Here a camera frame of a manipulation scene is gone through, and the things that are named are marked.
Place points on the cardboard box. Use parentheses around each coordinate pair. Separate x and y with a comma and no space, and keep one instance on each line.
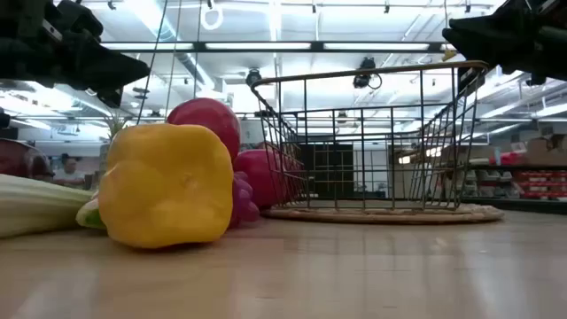
(547,150)

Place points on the person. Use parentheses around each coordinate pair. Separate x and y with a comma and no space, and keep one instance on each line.
(68,175)

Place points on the black round ceiling camera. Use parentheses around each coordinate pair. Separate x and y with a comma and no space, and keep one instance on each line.
(253,78)

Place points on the yellow bell pepper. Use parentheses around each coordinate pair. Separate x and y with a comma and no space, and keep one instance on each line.
(166,184)

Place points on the overhead rig bar with lights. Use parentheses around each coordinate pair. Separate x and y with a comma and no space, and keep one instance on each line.
(316,46)

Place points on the pink red apple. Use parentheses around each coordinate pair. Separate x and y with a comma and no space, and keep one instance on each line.
(257,177)

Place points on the green plant in patterned pot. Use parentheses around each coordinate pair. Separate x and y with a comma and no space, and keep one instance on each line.
(104,155)

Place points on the black cabinet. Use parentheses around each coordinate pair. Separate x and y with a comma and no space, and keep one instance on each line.
(325,177)

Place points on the dark maroon apple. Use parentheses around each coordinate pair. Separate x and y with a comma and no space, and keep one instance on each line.
(22,159)

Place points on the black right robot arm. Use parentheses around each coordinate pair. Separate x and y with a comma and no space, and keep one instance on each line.
(553,44)

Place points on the purple grape bunch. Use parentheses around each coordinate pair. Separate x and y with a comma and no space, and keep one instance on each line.
(243,199)

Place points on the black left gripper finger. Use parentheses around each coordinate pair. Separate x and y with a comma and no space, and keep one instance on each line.
(111,97)
(115,68)

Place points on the watermelon slice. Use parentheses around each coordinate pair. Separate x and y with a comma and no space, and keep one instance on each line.
(90,215)

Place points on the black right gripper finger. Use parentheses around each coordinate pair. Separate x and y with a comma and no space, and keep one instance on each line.
(469,80)
(478,37)

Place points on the storage shelf with bins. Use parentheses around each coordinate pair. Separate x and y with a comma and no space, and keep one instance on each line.
(540,182)

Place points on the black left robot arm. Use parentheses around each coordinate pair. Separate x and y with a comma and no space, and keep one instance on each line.
(11,40)

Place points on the celery stalk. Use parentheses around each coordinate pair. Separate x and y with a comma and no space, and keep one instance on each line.
(35,204)

